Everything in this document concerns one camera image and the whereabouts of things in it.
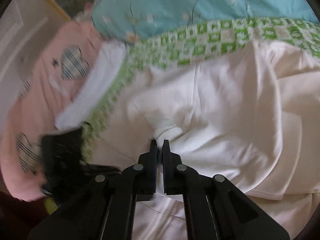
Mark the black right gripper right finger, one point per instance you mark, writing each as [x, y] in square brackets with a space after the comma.
[214, 207]

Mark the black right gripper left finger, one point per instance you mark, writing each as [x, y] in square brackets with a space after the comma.
[107, 212]

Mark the white large garment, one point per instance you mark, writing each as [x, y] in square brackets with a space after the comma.
[251, 115]

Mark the white fluffy blanket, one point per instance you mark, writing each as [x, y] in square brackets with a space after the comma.
[100, 78]

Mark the pink heart pillow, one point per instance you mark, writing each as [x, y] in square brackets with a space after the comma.
[58, 75]

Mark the green patterned bed sheet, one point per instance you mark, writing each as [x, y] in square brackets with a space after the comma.
[191, 44]

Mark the teal floral quilt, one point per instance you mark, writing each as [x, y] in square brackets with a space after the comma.
[130, 20]

